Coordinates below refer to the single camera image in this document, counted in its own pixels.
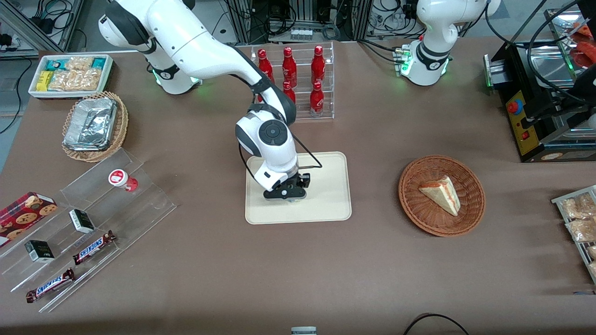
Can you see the small white grey object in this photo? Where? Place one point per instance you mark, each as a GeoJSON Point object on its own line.
{"type": "Point", "coordinates": [303, 331]}

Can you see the large clear cracker bag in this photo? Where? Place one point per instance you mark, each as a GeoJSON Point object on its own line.
{"type": "Point", "coordinates": [74, 80]}

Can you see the yellow snack pack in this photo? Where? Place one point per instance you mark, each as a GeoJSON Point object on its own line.
{"type": "Point", "coordinates": [44, 81]}

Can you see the small black box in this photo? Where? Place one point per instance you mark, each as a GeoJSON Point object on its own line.
{"type": "Point", "coordinates": [39, 251]}
{"type": "Point", "coordinates": [82, 221]}

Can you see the wrapped triangle sandwich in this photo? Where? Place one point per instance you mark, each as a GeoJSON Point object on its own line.
{"type": "Point", "coordinates": [442, 195]}

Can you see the clear acrylic bottle rack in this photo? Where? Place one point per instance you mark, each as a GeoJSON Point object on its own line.
{"type": "Point", "coordinates": [326, 104]}

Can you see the beige plastic tray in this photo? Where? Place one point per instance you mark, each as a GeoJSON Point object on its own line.
{"type": "Point", "coordinates": [330, 195]}

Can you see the snickers bar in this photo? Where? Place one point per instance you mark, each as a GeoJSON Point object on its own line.
{"type": "Point", "coordinates": [50, 285]}
{"type": "Point", "coordinates": [93, 248]}

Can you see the black machine with red button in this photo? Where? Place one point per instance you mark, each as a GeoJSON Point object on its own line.
{"type": "Point", "coordinates": [526, 125]}

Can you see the aluminium foil container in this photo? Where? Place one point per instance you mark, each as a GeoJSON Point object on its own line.
{"type": "Point", "coordinates": [91, 123]}

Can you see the red cola bottle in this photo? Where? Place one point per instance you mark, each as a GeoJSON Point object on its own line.
{"type": "Point", "coordinates": [264, 65]}
{"type": "Point", "coordinates": [289, 67]}
{"type": "Point", "coordinates": [316, 101]}
{"type": "Point", "coordinates": [288, 92]}
{"type": "Point", "coordinates": [318, 65]}

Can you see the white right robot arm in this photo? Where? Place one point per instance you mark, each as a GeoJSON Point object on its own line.
{"type": "Point", "coordinates": [195, 42]}

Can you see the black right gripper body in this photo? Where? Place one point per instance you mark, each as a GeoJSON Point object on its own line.
{"type": "Point", "coordinates": [303, 180]}

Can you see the teal snack pack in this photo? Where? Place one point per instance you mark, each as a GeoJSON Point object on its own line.
{"type": "Point", "coordinates": [98, 63]}
{"type": "Point", "coordinates": [56, 64]}

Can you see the white power strip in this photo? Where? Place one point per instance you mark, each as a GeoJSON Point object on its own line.
{"type": "Point", "coordinates": [301, 34]}

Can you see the red gum bottle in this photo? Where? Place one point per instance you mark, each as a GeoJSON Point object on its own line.
{"type": "Point", "coordinates": [122, 179]}

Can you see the round brown wicker basket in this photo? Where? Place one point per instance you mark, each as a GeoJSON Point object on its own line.
{"type": "Point", "coordinates": [419, 209]}

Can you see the red cookie box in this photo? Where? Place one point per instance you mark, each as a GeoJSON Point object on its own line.
{"type": "Point", "coordinates": [23, 214]}

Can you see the clear acrylic stepped display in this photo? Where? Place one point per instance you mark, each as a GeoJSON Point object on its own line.
{"type": "Point", "coordinates": [139, 209]}

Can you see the clear bag of snacks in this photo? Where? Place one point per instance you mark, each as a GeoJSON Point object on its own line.
{"type": "Point", "coordinates": [582, 230]}
{"type": "Point", "coordinates": [577, 207]}
{"type": "Point", "coordinates": [592, 253]}

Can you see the light wicker basket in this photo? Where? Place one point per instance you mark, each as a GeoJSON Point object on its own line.
{"type": "Point", "coordinates": [122, 125]}

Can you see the small clear cracker bag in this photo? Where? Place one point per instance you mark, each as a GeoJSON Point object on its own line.
{"type": "Point", "coordinates": [79, 64]}

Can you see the red orange items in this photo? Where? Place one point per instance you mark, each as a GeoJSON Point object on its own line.
{"type": "Point", "coordinates": [584, 46]}

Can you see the white plastic snack bin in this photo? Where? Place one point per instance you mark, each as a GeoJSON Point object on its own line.
{"type": "Point", "coordinates": [108, 74]}

